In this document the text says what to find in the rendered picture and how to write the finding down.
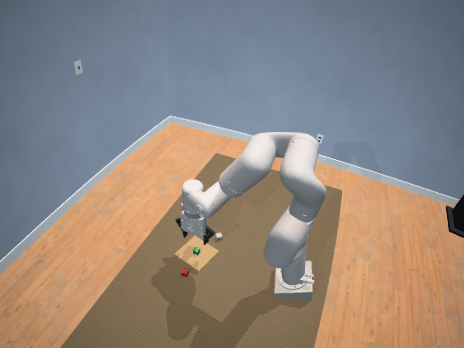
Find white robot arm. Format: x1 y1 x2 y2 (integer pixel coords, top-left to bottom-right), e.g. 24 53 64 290
181 132 326 290

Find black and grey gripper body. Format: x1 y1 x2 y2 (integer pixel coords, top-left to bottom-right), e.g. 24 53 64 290
181 210 208 237

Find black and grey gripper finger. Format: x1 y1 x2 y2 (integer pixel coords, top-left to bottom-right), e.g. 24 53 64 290
175 218 188 238
203 226 216 245

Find tan square mat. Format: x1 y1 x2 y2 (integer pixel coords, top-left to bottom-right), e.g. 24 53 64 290
175 236 218 272

